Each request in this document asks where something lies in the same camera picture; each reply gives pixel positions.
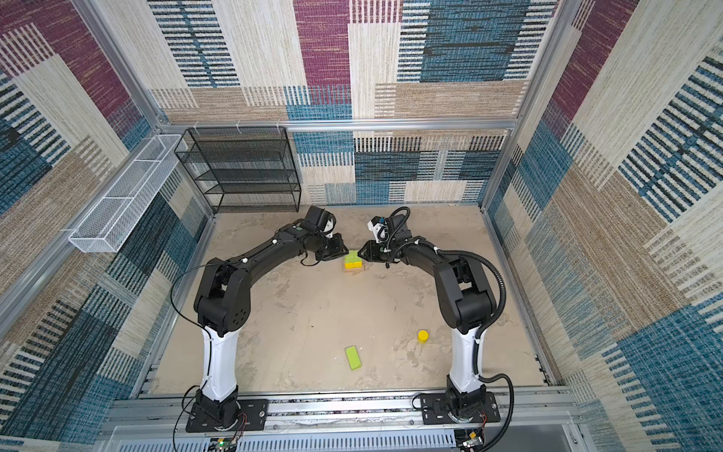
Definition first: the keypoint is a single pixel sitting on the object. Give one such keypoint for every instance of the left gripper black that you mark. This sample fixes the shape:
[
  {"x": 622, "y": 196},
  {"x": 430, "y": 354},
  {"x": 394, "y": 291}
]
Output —
[{"x": 339, "y": 250}]

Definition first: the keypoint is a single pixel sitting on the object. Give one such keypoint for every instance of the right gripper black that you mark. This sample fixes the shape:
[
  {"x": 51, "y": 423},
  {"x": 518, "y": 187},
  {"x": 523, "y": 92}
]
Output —
[{"x": 370, "y": 253}]

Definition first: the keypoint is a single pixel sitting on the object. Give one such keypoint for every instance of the yellow cylinder block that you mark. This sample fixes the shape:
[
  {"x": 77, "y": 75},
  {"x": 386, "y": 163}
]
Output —
[{"x": 423, "y": 336}]

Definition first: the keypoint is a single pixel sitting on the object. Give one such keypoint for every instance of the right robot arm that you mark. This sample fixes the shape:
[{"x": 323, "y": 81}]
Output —
[{"x": 471, "y": 296}]

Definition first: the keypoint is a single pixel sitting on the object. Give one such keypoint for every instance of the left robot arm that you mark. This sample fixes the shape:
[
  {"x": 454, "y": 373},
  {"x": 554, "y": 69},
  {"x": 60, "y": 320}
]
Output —
[{"x": 223, "y": 305}]

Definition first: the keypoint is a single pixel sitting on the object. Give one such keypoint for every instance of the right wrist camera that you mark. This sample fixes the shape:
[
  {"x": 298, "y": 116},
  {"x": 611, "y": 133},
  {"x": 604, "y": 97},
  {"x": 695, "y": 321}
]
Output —
[{"x": 389, "y": 230}]

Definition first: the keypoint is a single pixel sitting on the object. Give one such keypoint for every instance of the black mesh wire shelf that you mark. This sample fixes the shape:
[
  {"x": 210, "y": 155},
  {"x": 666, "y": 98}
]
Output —
[{"x": 242, "y": 169}]

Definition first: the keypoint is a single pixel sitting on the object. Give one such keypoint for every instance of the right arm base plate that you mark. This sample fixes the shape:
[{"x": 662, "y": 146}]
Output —
[{"x": 435, "y": 410}]

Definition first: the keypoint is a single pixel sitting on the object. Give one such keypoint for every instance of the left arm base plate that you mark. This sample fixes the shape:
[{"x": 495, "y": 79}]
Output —
[{"x": 246, "y": 415}]

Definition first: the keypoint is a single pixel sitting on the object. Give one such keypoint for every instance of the white mesh wall basket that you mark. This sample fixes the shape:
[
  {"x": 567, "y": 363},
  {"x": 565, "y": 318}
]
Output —
[{"x": 113, "y": 218}]

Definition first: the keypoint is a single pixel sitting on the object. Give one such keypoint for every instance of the aluminium front rail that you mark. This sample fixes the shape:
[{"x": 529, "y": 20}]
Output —
[{"x": 532, "y": 419}]

